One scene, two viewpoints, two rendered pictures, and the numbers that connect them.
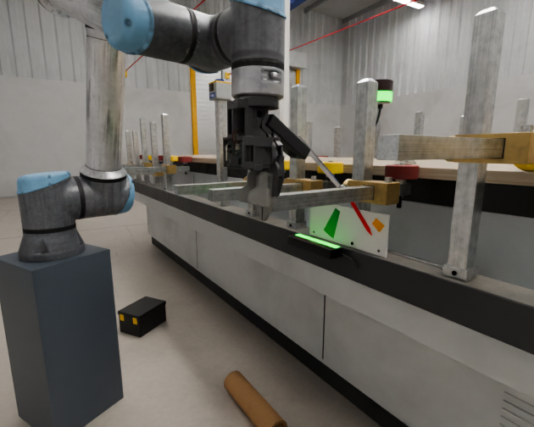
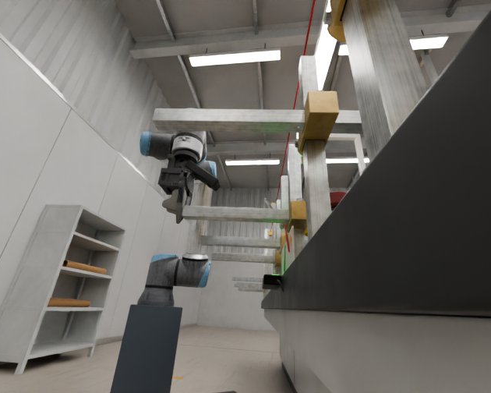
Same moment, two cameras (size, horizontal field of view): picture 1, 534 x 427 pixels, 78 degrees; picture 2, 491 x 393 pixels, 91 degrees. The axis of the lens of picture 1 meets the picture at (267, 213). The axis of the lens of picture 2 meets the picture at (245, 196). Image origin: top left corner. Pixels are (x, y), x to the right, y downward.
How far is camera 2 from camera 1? 0.65 m
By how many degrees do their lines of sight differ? 52
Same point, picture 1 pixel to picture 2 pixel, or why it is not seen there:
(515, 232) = not seen: hidden behind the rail
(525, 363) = (363, 359)
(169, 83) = not seen: hidden behind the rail
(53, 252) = (150, 299)
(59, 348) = (125, 373)
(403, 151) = (158, 115)
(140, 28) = (144, 141)
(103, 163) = (192, 249)
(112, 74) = (200, 199)
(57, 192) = (164, 263)
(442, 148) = (203, 115)
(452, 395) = not seen: outside the picture
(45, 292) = (132, 323)
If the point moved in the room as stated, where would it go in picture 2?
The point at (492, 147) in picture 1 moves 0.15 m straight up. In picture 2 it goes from (283, 115) to (282, 61)
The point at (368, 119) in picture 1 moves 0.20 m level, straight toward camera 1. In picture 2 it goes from (291, 167) to (237, 140)
